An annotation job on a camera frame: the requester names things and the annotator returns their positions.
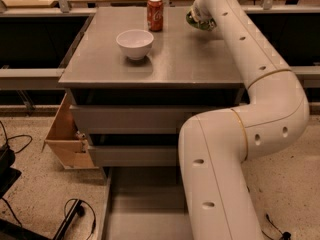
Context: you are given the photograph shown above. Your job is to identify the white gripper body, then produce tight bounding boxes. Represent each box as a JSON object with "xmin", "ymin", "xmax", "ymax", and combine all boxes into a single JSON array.
[{"xmin": 191, "ymin": 0, "xmax": 213, "ymax": 22}]

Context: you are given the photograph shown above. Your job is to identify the green jalapeno chip bag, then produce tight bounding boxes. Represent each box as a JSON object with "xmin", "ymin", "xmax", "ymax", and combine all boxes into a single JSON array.
[{"xmin": 186, "ymin": 7, "xmax": 217, "ymax": 31}]

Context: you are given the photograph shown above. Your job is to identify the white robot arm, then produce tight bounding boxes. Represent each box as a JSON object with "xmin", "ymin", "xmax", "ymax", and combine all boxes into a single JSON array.
[{"xmin": 178, "ymin": 0, "xmax": 309, "ymax": 240}]

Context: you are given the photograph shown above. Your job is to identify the grey drawer cabinet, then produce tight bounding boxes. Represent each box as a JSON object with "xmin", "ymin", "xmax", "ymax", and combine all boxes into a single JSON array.
[{"xmin": 59, "ymin": 7, "xmax": 244, "ymax": 168}]

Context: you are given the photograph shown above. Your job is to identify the grey top drawer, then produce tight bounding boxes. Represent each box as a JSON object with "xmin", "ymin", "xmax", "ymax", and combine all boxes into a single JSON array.
[{"xmin": 70, "ymin": 105, "xmax": 210, "ymax": 134}]

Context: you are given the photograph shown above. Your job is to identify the grey middle drawer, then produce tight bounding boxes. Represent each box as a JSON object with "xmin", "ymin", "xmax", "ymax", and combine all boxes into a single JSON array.
[{"xmin": 88, "ymin": 146, "xmax": 178, "ymax": 167}]

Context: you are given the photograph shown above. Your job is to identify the grey open bottom drawer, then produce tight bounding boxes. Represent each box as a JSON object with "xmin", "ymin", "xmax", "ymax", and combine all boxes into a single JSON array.
[{"xmin": 97, "ymin": 167, "xmax": 193, "ymax": 240}]

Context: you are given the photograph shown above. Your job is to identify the red soda can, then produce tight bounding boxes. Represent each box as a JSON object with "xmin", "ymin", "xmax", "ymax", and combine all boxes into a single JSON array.
[{"xmin": 147, "ymin": 0, "xmax": 163, "ymax": 32}]

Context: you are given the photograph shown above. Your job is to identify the white ceramic bowl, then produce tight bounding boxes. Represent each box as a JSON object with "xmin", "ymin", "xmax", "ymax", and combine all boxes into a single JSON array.
[{"xmin": 116, "ymin": 29, "xmax": 154, "ymax": 60}]

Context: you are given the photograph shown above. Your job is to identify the brown cardboard box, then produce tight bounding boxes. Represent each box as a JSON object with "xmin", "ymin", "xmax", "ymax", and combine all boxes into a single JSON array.
[{"xmin": 45, "ymin": 95, "xmax": 95, "ymax": 169}]

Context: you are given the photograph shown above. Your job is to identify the black floor stand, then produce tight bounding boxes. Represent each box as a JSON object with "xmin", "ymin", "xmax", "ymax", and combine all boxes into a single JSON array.
[{"xmin": 52, "ymin": 199, "xmax": 84, "ymax": 240}]

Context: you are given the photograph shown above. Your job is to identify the black equipment base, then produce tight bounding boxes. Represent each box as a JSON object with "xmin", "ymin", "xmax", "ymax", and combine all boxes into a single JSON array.
[{"xmin": 0, "ymin": 144, "xmax": 21, "ymax": 198}]

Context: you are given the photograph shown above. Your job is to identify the black cable left floor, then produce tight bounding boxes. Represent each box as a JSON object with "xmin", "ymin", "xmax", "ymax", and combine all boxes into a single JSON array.
[{"xmin": 0, "ymin": 119, "xmax": 34, "ymax": 155}]

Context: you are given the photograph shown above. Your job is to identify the black looped cable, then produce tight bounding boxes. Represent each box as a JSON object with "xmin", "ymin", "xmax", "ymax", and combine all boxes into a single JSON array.
[{"xmin": 63, "ymin": 197, "xmax": 98, "ymax": 240}]

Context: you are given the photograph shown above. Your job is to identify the black adapter cable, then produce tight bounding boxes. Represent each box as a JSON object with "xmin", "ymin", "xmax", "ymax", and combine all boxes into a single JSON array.
[{"xmin": 261, "ymin": 213, "xmax": 293, "ymax": 240}]

